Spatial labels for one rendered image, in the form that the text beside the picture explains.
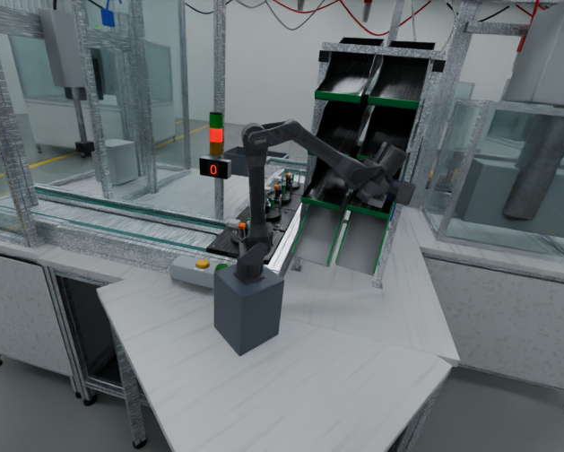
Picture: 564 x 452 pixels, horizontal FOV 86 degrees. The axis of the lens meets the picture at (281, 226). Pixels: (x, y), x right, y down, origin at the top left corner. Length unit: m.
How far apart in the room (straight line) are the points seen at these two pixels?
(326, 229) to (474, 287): 0.99
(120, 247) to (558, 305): 2.01
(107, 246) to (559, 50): 1.96
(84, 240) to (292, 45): 10.74
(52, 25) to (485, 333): 2.55
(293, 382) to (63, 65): 1.61
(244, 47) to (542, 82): 10.59
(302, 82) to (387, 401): 11.09
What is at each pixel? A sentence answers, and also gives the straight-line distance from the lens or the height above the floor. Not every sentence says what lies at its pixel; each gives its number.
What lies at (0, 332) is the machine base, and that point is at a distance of 2.06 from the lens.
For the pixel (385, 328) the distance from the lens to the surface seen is 1.08.
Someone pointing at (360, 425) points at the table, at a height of 0.86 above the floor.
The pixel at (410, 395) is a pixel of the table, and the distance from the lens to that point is 0.94.
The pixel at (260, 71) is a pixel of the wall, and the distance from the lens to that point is 11.69.
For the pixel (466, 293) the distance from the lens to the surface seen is 1.88.
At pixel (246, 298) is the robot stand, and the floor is 1.06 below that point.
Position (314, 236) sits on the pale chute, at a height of 1.06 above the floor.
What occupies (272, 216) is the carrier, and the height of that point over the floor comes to 0.99.
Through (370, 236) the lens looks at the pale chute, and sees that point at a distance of 1.11.
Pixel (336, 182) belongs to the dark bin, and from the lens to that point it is 1.09.
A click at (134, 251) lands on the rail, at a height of 0.93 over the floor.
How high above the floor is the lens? 1.54
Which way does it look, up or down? 25 degrees down
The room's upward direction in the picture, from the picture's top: 6 degrees clockwise
